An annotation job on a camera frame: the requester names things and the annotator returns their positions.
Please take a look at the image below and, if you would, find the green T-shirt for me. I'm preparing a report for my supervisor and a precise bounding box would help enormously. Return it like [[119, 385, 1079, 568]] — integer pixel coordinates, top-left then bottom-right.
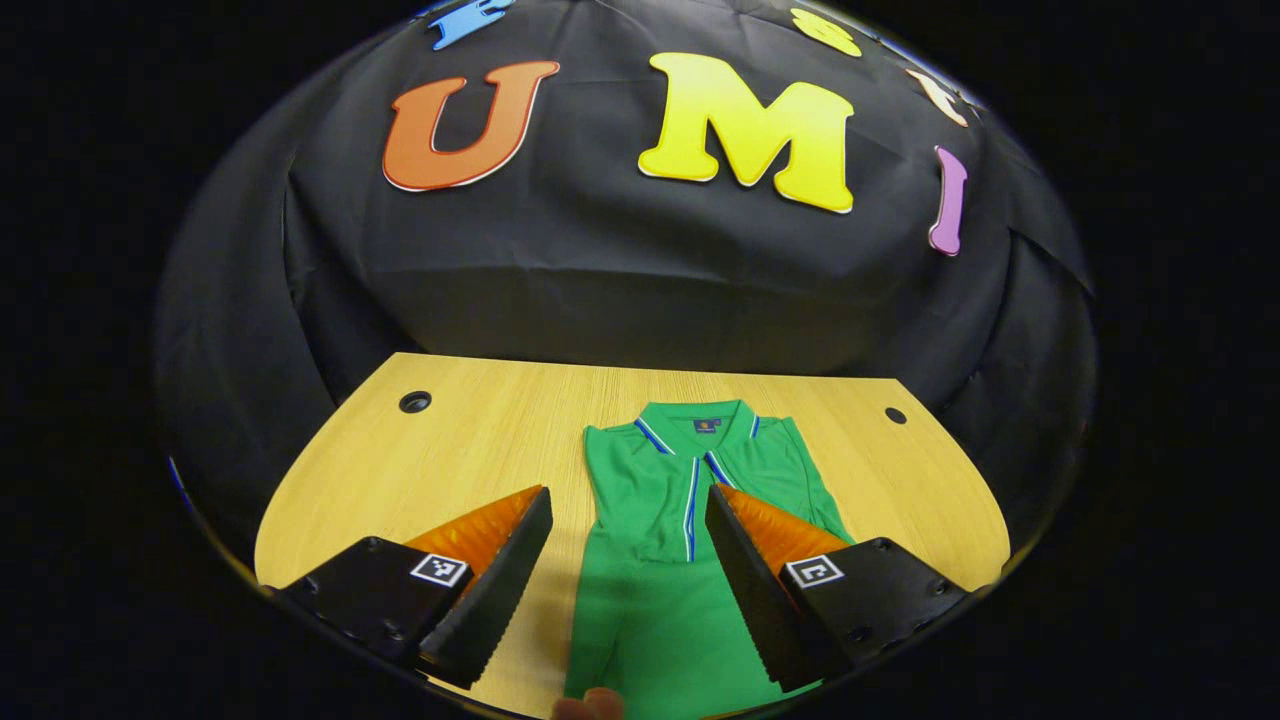
[[563, 400, 856, 720]]

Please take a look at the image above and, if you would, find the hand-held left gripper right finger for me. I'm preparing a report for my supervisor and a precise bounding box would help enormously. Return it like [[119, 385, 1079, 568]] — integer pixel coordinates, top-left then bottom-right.
[[704, 483, 971, 693]]

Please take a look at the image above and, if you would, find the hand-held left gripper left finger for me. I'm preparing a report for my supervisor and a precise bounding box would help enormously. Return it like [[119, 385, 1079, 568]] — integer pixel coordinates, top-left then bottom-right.
[[275, 485, 556, 691]]

